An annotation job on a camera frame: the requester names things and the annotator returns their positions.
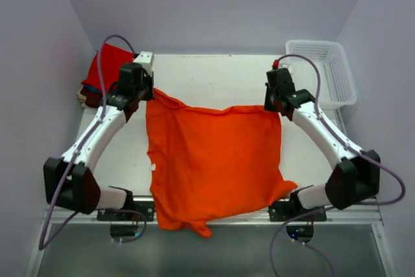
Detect folded red t shirt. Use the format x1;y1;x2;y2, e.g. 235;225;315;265
81;43;133;93

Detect folded maroon t shirt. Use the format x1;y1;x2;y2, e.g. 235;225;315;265
82;86;102;108

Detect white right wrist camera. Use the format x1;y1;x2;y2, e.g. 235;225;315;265
272;59;293;75

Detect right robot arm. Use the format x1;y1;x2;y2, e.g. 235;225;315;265
264;67;380;221

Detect aluminium mounting rail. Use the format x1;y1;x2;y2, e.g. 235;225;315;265
41;195;383;225

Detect orange t shirt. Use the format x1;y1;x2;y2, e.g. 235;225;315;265
146;90;296;237

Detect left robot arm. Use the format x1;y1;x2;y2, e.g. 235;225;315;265
43;62;154;221

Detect white perforated plastic basket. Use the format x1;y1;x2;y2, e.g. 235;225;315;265
283;40;357;110

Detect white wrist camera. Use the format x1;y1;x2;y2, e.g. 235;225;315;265
133;51;154;75
272;59;293;75

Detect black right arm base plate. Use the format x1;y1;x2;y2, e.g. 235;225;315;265
268;196;327;222

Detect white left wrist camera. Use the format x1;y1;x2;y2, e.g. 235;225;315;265
133;51;154;75

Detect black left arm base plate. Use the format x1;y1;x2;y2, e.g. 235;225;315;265
97;197;156;222

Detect folded blue t shirt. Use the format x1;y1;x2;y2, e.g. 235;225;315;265
84;85;101;93

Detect folded beige t shirt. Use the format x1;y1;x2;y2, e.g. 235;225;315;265
77;87;87;108

